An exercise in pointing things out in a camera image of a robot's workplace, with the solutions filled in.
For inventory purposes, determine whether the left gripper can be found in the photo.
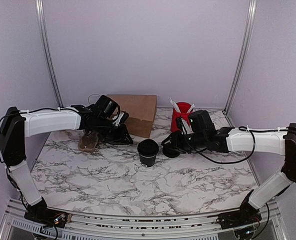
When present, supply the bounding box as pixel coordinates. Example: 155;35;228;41
94;116;133;145

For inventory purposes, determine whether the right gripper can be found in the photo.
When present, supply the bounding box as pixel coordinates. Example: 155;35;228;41
161;130;206;154

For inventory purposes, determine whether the black paper coffee cup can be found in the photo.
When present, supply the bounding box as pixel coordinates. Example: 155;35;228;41
139;154;157;168

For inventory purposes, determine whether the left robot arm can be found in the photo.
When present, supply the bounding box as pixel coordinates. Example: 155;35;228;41
0;95;133;228

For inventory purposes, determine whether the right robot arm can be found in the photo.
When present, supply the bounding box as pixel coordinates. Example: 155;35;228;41
161;110;296;229

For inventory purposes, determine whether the brown paper bag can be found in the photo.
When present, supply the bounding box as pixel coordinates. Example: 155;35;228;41
108;94;157;138

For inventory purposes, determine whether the white stirrer left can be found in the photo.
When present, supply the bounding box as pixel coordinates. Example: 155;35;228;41
170;98;181;113

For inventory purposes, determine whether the white stirrer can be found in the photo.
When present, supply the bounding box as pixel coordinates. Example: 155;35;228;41
170;98;181;113
187;104;195;114

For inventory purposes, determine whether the red cylindrical holder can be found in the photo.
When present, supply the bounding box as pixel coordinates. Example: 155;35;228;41
170;101;194;133

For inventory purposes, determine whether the cardboard cup carrier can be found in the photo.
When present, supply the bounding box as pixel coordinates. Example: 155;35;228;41
78;131;99;152

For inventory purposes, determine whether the white stirrer right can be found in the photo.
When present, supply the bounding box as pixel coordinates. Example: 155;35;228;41
187;104;195;114

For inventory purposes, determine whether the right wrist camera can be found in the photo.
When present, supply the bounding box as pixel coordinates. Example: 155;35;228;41
176;116;192;135

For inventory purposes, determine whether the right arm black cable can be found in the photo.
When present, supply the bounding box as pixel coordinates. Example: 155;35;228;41
199;126;296;166

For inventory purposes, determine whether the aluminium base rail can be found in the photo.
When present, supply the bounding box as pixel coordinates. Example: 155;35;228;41
0;199;289;240

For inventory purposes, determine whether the right aluminium frame post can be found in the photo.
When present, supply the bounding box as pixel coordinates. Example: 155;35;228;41
224;0;258;115

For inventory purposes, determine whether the aluminium frame post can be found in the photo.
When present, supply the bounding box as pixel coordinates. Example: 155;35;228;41
224;0;258;115
35;0;63;107

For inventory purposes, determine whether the left aluminium frame post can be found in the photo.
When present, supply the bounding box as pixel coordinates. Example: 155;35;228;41
35;0;63;107

